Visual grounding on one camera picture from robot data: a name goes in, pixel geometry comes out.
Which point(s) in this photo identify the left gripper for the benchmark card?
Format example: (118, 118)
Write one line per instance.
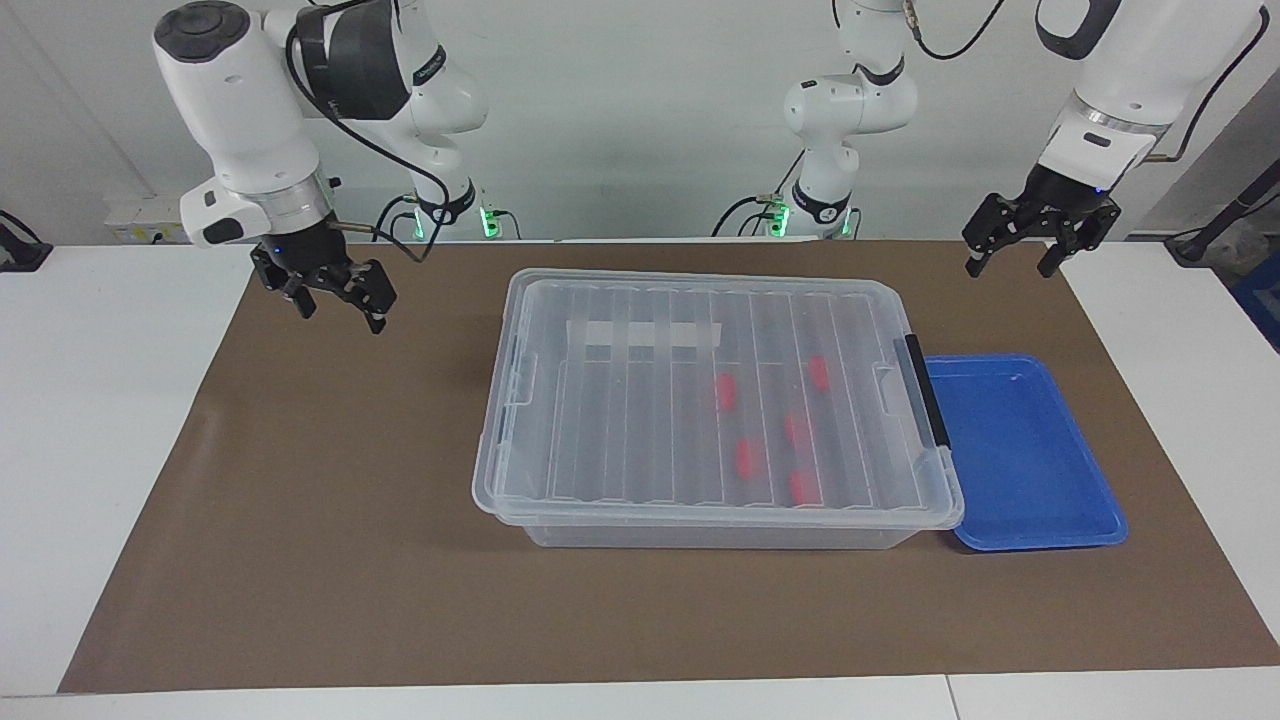
(1068, 192)

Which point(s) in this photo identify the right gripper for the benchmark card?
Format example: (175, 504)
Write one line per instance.
(303, 252)

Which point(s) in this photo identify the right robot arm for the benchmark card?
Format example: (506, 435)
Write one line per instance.
(240, 110)

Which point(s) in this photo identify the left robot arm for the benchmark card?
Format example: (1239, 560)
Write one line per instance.
(1130, 70)

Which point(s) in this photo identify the blue plastic tray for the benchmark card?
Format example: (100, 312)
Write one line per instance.
(1030, 460)

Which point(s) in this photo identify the red block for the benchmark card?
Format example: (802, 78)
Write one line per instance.
(748, 457)
(803, 487)
(725, 392)
(797, 428)
(818, 372)

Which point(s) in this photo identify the clear plastic storage box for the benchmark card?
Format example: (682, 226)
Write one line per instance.
(700, 537)

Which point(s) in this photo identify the black lid latch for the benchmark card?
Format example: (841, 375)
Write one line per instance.
(927, 390)

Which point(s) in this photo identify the black stand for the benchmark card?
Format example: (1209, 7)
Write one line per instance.
(1225, 215)
(22, 250)

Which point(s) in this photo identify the clear plastic lidded bin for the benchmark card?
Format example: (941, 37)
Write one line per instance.
(640, 430)

